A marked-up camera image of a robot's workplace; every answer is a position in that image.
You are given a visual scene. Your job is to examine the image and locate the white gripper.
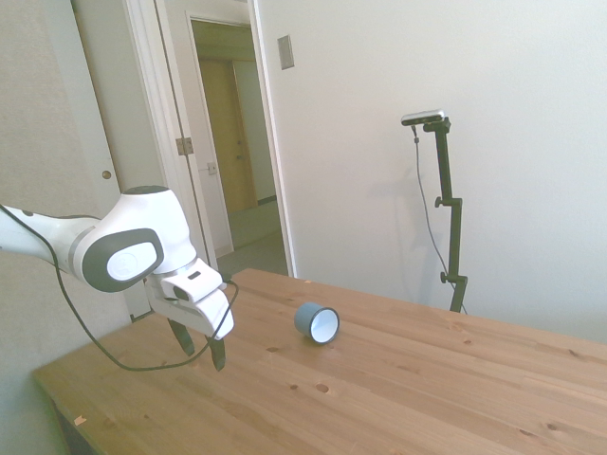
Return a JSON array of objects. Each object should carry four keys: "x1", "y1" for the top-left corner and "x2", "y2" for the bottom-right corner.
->
[{"x1": 143, "y1": 278, "x2": 236, "y2": 373}]

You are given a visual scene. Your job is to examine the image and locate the grey mug with white inside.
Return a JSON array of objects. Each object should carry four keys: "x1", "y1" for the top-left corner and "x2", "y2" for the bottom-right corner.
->
[{"x1": 293, "y1": 300, "x2": 341, "y2": 347}]

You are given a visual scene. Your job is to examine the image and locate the white open door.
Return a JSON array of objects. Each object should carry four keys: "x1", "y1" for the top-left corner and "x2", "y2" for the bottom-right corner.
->
[{"x1": 186, "y1": 13, "x2": 235, "y2": 260}]

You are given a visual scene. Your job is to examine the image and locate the wooden hallway door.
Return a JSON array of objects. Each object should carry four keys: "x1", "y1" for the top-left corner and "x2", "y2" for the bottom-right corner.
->
[{"x1": 198, "y1": 56, "x2": 260, "y2": 212}]

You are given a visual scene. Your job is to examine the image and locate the white door with brass knob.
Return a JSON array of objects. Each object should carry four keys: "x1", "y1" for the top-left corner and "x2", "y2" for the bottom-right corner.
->
[{"x1": 70, "y1": 0, "x2": 173, "y2": 324}]

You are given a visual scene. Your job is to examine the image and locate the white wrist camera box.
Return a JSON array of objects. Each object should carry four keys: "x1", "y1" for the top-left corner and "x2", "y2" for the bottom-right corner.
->
[{"x1": 159, "y1": 266, "x2": 226, "y2": 303}]

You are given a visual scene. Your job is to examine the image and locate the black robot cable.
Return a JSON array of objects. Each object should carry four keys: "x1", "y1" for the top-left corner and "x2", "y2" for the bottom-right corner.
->
[{"x1": 0, "y1": 203, "x2": 241, "y2": 373}]

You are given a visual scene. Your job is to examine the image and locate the black camera stand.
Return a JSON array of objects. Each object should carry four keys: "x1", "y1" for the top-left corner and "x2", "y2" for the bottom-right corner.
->
[{"x1": 421, "y1": 118, "x2": 470, "y2": 314}]

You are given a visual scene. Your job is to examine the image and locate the grey wall switch plate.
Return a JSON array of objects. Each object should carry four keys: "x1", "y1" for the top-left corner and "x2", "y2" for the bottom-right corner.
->
[{"x1": 276, "y1": 34, "x2": 294, "y2": 71}]

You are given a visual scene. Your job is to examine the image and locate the silver camera on stand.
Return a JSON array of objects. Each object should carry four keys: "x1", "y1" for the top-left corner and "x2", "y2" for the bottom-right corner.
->
[{"x1": 400, "y1": 109, "x2": 448, "y2": 128}]

